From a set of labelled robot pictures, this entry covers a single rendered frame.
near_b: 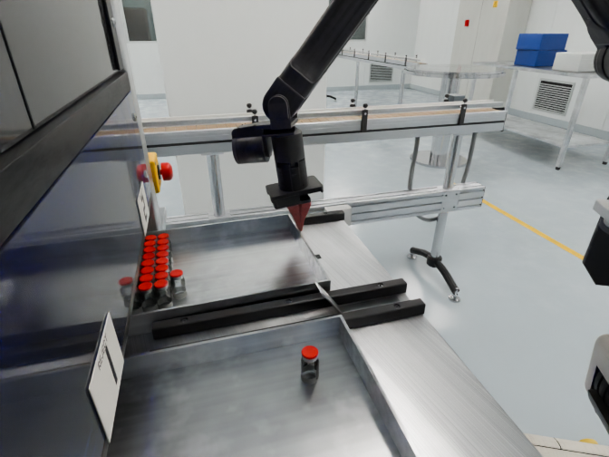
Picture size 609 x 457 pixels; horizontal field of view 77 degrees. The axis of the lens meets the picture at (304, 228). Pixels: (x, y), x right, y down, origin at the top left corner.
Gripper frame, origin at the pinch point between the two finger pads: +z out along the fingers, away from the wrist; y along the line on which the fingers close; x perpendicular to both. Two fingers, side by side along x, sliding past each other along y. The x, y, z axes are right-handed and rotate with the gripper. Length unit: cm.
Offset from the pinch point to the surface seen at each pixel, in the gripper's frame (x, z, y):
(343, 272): 13.5, 3.9, -4.1
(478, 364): -26, 100, -74
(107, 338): 39.5, -15.7, 25.6
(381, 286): 21.4, 2.5, -7.9
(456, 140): -87, 23, -99
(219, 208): -86, 30, 16
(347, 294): 22.1, 1.7, -1.8
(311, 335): 28.5, 1.7, 6.2
